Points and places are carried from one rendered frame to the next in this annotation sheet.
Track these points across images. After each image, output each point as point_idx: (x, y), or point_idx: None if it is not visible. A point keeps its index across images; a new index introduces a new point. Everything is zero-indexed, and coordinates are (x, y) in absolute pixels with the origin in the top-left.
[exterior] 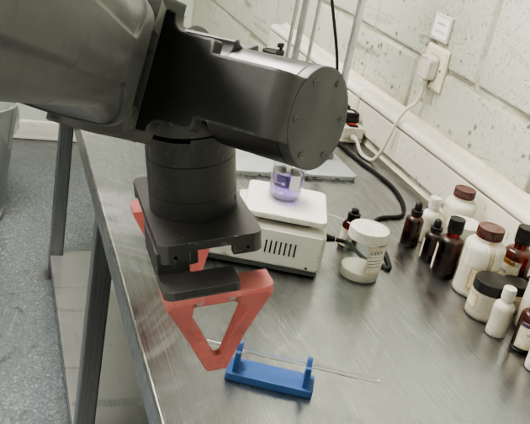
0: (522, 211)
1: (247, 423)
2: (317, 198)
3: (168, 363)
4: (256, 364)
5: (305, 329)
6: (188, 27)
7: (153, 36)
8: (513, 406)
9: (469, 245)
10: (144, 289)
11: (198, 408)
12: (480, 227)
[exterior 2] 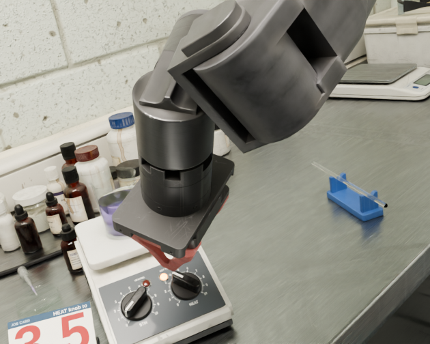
0: (18, 160)
1: (405, 192)
2: (96, 221)
3: (411, 235)
4: (353, 206)
5: (267, 222)
6: (203, 13)
7: None
8: (243, 160)
9: (99, 168)
10: (342, 302)
11: (427, 207)
12: (91, 151)
